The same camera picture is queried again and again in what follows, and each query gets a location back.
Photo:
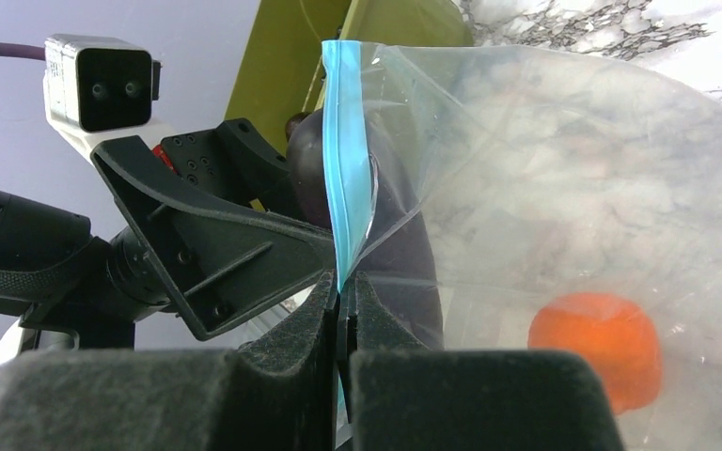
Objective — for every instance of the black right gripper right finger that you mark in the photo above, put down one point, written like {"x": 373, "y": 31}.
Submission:
{"x": 403, "y": 396}

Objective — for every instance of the orange toy fruit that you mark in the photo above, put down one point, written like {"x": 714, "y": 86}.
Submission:
{"x": 614, "y": 335}

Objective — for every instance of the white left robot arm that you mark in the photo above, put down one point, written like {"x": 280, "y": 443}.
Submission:
{"x": 0, "y": 367}

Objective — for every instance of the clear zip top bag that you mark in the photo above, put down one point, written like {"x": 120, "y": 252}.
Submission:
{"x": 539, "y": 174}

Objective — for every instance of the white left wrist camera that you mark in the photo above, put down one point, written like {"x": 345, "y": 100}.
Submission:
{"x": 98, "y": 88}

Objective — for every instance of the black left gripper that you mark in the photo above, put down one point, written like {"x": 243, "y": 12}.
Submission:
{"x": 220, "y": 263}

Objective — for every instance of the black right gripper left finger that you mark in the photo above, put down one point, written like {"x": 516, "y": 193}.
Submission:
{"x": 276, "y": 393}

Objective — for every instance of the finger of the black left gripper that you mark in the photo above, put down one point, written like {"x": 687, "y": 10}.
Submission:
{"x": 233, "y": 162}

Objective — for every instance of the olive green plastic bin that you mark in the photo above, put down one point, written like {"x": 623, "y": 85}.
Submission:
{"x": 281, "y": 72}

